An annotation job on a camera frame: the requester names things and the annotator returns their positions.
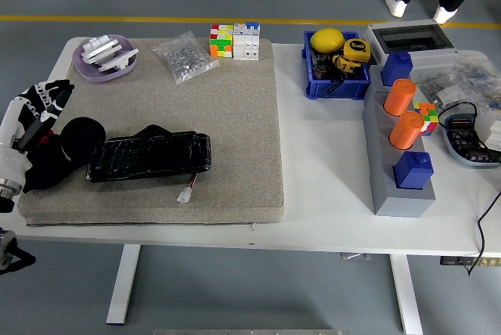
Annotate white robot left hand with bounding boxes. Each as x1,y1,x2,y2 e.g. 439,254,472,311
0,79,75,186

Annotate black glossy panel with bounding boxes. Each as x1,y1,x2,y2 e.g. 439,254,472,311
85,124,213,184

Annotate purple tray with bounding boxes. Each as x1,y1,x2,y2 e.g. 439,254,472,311
72,34,138,84

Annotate white plastic part stack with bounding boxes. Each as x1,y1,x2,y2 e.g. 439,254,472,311
81,34,121,65

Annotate white table leg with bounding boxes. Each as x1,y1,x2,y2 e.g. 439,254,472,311
106,243,142,326
389,253,424,335

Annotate grey-brown mat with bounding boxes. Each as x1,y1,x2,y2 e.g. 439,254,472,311
17,37,285,228

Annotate clear bag of screws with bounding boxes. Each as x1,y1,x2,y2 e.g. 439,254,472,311
150,30,220,85

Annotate large colourful puzzle cube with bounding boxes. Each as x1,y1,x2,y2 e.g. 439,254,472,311
208,23,235,59

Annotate white circuit breaker block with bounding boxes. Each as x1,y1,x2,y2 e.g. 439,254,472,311
232,20,261,62

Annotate dark brown part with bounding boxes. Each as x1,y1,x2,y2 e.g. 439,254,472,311
312,52,337,81

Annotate blue plastic bin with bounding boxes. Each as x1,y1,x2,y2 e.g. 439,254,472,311
301,30,371,101

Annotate yellow lemon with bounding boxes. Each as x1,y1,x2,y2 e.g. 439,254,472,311
310,27,346,53

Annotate yellow and black tool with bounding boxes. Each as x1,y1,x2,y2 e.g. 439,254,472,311
331,54,361,76

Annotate grey table handset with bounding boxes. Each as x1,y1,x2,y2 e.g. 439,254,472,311
339,251,373,261

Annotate yellow tape measure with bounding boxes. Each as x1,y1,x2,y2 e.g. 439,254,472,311
342,38,371,64

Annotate orange cylinder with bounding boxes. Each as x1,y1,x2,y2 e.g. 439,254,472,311
383,78,417,117
388,110,426,151

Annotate blue block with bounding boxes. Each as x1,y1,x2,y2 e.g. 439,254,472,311
381,51,413,88
393,150,434,190

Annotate long grey block holder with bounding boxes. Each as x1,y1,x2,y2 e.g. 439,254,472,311
362,64,437,218

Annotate small colourful puzzle cube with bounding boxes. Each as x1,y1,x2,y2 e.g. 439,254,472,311
413,102,438,137

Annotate clear bag of parts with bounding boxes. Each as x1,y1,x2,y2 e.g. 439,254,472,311
411,67,470,108
453,51,501,113

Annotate blue-grey tray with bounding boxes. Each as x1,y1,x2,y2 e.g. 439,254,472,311
441,113,501,169

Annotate black circuit boards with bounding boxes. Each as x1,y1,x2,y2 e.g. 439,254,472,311
447,115,498,164

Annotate black control box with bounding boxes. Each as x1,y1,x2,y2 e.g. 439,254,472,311
439,256,501,267

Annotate white breaker modules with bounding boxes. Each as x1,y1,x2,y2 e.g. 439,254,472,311
474,107,501,153

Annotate white plastic bracket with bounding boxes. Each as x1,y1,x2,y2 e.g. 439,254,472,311
97,48,140,74

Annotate white connector with wires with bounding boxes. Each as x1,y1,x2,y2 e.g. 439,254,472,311
176,170,204,203

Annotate grey enclosure box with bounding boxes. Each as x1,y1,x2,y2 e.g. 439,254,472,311
362,19,460,77

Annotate black looped cable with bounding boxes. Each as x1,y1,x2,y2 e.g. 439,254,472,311
437,101,479,132

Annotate black hanging cable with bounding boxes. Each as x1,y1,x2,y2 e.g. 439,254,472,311
465,189,501,277

